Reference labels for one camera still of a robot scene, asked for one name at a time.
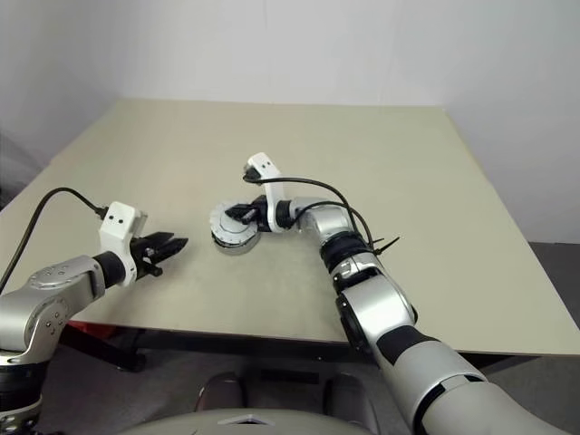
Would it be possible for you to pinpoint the black table frame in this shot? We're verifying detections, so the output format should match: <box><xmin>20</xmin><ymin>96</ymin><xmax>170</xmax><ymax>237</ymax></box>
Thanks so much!
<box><xmin>58</xmin><ymin>319</ymin><xmax>545</xmax><ymax>372</ymax></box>

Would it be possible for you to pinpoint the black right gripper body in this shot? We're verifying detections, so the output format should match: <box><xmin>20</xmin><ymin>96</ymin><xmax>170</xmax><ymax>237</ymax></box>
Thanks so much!
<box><xmin>253</xmin><ymin>195</ymin><xmax>272</xmax><ymax>233</ymax></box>

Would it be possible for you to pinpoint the dark rounded shape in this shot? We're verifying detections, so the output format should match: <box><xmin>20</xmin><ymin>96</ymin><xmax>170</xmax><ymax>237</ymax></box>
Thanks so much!
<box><xmin>198</xmin><ymin>371</ymin><xmax>249</xmax><ymax>411</ymax></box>

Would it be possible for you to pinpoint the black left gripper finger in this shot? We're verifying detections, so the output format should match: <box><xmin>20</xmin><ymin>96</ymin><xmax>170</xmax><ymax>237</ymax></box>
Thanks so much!
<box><xmin>144</xmin><ymin>230</ymin><xmax>176</xmax><ymax>247</ymax></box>
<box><xmin>155</xmin><ymin>237</ymin><xmax>189</xmax><ymax>266</ymax></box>

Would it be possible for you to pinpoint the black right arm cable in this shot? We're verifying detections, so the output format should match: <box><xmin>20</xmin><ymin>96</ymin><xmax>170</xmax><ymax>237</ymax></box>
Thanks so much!
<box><xmin>242</xmin><ymin>165</ymin><xmax>386</xmax><ymax>255</ymax></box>

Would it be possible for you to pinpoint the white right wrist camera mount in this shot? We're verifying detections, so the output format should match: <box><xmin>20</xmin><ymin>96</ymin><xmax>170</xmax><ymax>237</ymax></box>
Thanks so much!
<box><xmin>246</xmin><ymin>152</ymin><xmax>292</xmax><ymax>235</ymax></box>

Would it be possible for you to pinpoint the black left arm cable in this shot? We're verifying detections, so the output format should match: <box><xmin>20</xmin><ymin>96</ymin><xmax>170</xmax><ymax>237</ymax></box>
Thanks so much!
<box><xmin>0</xmin><ymin>187</ymin><xmax>110</xmax><ymax>294</ymax></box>

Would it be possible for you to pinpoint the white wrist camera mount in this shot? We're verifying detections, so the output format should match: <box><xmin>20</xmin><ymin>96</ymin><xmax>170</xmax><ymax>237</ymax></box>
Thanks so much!
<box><xmin>98</xmin><ymin>200</ymin><xmax>150</xmax><ymax>290</ymax></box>
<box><xmin>246</xmin><ymin>152</ymin><xmax>292</xmax><ymax>235</ymax></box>

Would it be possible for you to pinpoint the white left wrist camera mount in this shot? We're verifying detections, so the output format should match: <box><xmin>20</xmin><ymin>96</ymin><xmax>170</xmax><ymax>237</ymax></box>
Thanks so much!
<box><xmin>98</xmin><ymin>200</ymin><xmax>150</xmax><ymax>290</ymax></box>

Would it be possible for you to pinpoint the red object under table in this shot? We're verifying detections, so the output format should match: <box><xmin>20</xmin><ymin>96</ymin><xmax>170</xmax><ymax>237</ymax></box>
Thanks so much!
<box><xmin>70</xmin><ymin>320</ymin><xmax>114</xmax><ymax>339</ymax></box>

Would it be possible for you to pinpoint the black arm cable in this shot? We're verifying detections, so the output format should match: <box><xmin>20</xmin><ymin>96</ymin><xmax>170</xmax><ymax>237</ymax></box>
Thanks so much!
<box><xmin>242</xmin><ymin>165</ymin><xmax>386</xmax><ymax>255</ymax></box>
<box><xmin>0</xmin><ymin>187</ymin><xmax>110</xmax><ymax>294</ymax></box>

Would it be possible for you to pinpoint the black cable tie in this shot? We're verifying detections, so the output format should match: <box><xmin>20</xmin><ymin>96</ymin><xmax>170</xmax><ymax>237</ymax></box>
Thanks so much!
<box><xmin>372</xmin><ymin>235</ymin><xmax>402</xmax><ymax>255</ymax></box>

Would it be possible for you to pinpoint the silver robot torso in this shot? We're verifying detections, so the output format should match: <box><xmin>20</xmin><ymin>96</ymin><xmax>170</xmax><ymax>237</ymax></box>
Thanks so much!
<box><xmin>108</xmin><ymin>398</ymin><xmax>377</xmax><ymax>435</ymax></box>

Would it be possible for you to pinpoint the grey toothed gear disc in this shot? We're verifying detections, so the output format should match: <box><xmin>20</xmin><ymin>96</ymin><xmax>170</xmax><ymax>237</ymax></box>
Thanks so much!
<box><xmin>208</xmin><ymin>200</ymin><xmax>261</xmax><ymax>249</ymax></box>

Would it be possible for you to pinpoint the motor stator with copper windings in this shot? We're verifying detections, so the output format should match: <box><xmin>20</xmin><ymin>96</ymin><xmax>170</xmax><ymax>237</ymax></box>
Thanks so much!
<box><xmin>212</xmin><ymin>233</ymin><xmax>263</xmax><ymax>258</ymax></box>

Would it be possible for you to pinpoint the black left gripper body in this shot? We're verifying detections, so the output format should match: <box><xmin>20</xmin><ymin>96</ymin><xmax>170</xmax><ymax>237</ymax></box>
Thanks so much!
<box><xmin>130</xmin><ymin>237</ymin><xmax>164</xmax><ymax>282</ymax></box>

